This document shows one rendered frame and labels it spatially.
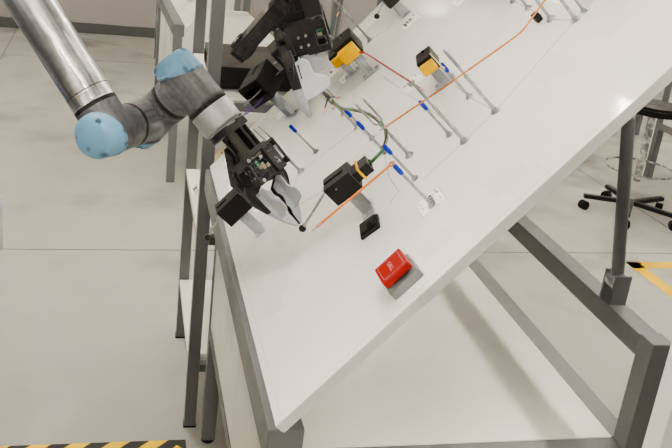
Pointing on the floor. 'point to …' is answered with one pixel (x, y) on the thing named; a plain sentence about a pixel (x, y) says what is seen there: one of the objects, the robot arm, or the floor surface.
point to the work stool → (640, 163)
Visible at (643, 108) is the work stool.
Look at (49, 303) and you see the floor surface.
